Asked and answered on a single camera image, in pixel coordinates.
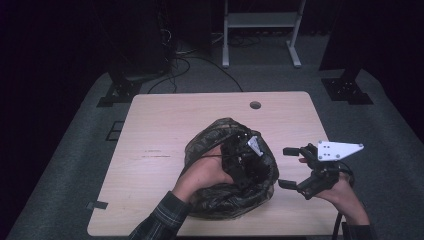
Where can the black plastic trash bag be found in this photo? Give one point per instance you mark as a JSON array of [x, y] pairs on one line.
[[226, 203]]

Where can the white metal stand frame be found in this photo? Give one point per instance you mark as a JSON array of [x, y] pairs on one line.
[[263, 20]]

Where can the round table grommet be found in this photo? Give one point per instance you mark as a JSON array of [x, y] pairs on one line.
[[255, 105]]

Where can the grey tape strip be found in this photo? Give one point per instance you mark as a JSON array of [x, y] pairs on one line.
[[98, 205]]

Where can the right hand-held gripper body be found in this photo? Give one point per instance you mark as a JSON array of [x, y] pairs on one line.
[[326, 173]]

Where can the black stand base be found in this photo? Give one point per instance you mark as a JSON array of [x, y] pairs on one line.
[[346, 90], [121, 90]]

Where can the person's left hand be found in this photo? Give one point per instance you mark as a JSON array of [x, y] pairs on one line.
[[203, 175]]

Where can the person's right hand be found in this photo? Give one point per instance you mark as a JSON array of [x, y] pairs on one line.
[[348, 203]]

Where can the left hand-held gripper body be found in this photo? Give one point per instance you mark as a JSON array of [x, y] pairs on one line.
[[245, 163]]

